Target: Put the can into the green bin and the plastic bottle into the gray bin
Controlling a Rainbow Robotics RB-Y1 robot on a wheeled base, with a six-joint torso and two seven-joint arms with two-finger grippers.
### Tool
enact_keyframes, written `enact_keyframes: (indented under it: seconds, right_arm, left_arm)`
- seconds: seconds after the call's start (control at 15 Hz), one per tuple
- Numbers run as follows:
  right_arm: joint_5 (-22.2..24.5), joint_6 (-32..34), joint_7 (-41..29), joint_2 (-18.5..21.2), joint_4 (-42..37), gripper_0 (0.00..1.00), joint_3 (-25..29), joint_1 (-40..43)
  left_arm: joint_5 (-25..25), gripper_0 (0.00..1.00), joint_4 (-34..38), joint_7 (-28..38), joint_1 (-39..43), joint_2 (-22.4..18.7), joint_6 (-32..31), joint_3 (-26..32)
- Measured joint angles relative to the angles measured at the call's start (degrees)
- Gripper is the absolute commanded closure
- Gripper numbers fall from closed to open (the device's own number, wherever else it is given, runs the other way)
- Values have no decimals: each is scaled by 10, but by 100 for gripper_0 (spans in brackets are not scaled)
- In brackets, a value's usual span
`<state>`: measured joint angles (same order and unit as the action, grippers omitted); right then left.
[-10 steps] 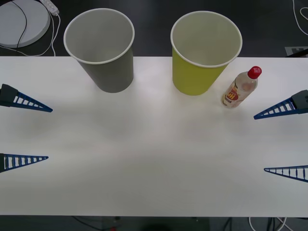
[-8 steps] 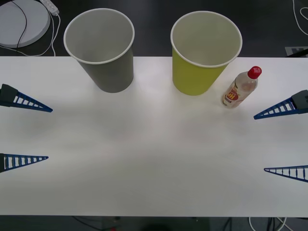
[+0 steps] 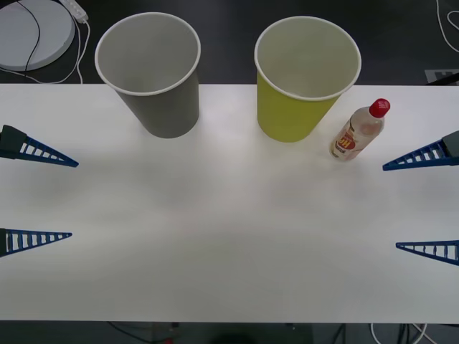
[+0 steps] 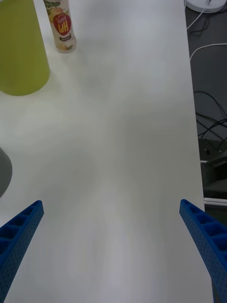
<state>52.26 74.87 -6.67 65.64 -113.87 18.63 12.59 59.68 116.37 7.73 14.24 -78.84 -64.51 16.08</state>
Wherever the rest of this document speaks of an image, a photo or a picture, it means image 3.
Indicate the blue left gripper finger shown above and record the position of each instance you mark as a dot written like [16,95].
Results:
[14,143]
[4,243]

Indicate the round white base plate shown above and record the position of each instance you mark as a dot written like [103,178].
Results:
[14,39]

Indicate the clear bottle with red cap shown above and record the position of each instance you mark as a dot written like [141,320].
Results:
[353,138]

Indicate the grey floor plate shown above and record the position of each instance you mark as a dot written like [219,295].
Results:
[441,76]

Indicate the white power strip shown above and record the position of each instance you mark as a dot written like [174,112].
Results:
[77,10]

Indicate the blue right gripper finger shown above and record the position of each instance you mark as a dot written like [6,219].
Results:
[452,255]
[451,147]

